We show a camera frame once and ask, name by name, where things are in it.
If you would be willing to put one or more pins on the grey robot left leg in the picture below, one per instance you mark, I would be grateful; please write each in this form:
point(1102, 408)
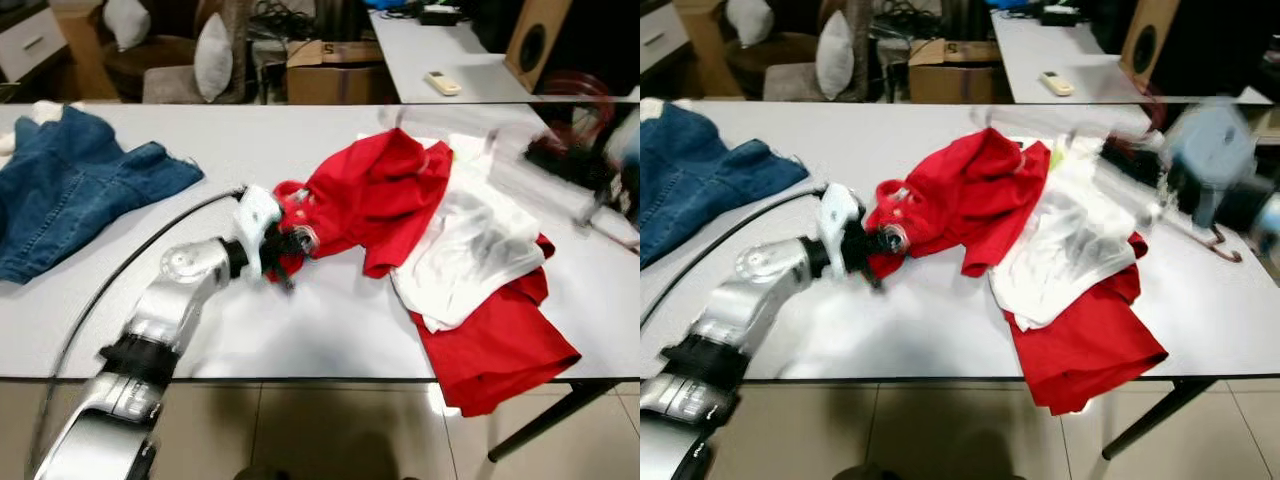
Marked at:
point(865, 474)
point(262, 474)

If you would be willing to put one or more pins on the plain red garment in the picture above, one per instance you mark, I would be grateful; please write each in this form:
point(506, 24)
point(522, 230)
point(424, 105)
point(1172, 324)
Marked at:
point(1090, 350)
point(500, 350)

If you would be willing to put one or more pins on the small black device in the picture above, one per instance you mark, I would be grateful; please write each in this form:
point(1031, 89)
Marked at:
point(1060, 15)
point(438, 15)

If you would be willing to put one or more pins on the white cushion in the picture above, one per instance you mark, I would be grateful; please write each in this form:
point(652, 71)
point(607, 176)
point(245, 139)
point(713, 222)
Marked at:
point(748, 22)
point(835, 55)
point(127, 22)
point(213, 58)

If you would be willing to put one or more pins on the open brown cardboard box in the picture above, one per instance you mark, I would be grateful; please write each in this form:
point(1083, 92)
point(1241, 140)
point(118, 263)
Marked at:
point(950, 85)
point(335, 85)

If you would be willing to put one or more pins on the tall tan cardboard box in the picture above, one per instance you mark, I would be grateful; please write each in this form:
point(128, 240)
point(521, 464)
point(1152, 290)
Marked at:
point(705, 55)
point(85, 55)

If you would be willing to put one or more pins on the pale blue right wrist camera mount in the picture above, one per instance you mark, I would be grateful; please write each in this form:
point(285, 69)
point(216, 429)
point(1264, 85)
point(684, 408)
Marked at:
point(1210, 145)
point(622, 145)

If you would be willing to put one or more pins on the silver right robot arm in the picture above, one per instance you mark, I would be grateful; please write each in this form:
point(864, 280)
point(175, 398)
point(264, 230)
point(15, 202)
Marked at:
point(1255, 215)

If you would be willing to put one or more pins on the wooden loudspeaker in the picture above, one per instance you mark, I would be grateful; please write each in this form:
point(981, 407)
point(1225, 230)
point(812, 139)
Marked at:
point(1148, 40)
point(535, 45)

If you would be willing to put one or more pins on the white drawer cabinet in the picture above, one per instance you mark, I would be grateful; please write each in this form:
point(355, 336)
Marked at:
point(660, 40)
point(30, 45)

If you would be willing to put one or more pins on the white button shirt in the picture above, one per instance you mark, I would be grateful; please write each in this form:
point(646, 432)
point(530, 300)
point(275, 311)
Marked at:
point(1060, 250)
point(470, 250)

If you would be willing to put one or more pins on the brown armchair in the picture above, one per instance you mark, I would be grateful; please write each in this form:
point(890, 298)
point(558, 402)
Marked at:
point(150, 60)
point(770, 60)

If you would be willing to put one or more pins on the grey upholstered chair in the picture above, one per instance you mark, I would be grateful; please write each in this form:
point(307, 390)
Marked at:
point(170, 88)
point(790, 85)

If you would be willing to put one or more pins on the blue denim garment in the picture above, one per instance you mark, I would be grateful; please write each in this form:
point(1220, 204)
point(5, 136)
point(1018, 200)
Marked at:
point(70, 190)
point(700, 180)

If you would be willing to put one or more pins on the white remote control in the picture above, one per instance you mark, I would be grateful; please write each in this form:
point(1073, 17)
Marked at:
point(1056, 83)
point(443, 83)

